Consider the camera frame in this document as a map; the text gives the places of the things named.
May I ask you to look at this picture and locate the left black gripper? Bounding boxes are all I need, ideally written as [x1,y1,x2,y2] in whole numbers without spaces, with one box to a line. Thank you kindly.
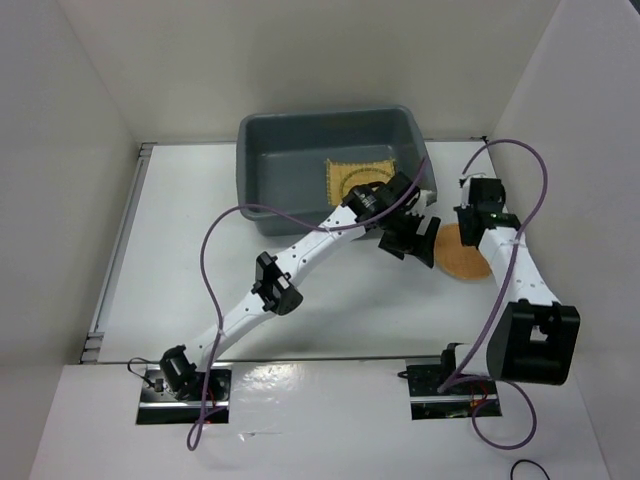
[378,207,438,267]

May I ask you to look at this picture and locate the round orange woven tray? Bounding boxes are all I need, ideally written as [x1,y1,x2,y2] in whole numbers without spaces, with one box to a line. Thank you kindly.
[434,223,491,281]

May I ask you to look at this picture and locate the round yellow bamboo tray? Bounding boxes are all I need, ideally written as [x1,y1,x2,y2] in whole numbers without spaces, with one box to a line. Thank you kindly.
[333,167,396,206]

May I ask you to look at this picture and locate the square bamboo mat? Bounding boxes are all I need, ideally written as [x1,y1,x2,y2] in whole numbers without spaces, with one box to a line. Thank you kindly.
[322,157,399,207]

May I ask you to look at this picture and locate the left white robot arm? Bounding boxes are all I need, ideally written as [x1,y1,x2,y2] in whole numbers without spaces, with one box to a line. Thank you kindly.
[159,173,441,401]

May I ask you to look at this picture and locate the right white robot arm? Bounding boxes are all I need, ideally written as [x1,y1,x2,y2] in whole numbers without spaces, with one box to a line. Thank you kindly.
[438,175,580,393]

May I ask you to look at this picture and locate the grey plastic bin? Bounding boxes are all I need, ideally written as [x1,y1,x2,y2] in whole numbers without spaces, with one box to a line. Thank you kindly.
[236,105,437,237]

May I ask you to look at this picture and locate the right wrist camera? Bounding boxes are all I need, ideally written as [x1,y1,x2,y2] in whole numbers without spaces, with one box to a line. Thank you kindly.
[460,173,486,209]

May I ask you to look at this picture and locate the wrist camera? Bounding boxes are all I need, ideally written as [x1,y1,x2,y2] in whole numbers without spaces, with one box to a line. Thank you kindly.
[417,189,437,208]
[460,173,486,209]

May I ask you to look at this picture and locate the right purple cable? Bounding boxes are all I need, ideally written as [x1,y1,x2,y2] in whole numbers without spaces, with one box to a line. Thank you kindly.
[437,138,550,452]

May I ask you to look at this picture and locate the purple cable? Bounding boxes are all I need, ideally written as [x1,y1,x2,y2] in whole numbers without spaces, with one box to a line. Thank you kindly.
[437,138,550,452]
[185,157,430,450]

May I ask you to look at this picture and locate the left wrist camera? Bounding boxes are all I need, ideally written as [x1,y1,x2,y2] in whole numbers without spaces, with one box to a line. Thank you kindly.
[417,189,437,208]

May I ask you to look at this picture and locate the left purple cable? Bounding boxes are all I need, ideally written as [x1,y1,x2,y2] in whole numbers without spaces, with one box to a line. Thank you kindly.
[185,157,430,450]

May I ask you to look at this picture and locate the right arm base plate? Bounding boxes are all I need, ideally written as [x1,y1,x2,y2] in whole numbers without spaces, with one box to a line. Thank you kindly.
[397,357,502,420]

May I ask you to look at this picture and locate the black cable loop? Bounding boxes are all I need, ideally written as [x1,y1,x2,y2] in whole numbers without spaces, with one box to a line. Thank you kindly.
[510,459,552,480]

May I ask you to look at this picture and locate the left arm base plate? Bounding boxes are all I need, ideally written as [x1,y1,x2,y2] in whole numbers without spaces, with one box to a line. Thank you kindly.
[136,363,232,426]

